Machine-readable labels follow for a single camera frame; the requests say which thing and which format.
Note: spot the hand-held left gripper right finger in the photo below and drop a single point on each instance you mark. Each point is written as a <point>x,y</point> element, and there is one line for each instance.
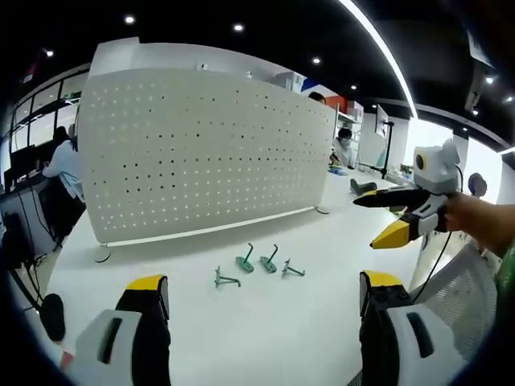
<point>402,346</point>

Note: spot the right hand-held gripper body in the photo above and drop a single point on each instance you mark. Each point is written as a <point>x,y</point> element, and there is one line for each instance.
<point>436,171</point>

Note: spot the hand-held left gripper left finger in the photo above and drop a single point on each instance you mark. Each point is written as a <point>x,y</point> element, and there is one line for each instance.
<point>120,342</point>

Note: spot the green hook assembly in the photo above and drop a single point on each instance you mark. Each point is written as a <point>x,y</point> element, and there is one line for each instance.
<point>290,271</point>
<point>269,261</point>
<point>225,280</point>
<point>245,262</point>

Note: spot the white perforated mounting plate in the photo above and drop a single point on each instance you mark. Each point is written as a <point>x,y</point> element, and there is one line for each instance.
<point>201,161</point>

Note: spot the person's right hand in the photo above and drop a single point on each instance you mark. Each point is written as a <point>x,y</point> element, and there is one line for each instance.
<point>462,213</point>

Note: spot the black rounded object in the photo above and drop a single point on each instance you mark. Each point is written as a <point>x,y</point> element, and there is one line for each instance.
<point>361,187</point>

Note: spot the round dark fan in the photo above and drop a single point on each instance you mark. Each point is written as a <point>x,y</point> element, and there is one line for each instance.
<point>477,184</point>

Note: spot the white mesh chair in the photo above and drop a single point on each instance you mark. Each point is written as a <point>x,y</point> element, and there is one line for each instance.
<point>462,297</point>

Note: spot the person's green clothing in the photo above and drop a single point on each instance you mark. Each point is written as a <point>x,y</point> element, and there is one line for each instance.
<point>507,273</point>

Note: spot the hanging ceiling sign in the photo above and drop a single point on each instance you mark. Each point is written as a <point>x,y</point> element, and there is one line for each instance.
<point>480,46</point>

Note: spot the long ceiling light strip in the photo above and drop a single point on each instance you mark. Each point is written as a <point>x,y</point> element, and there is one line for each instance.
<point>382,48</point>

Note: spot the black computer monitor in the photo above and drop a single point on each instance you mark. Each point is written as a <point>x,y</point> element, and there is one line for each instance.
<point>25,163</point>

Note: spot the black camera stand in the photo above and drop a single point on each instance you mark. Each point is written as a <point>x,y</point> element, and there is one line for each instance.
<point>387,153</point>

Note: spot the white partition wall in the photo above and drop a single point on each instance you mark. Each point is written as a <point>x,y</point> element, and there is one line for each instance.
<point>116,56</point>

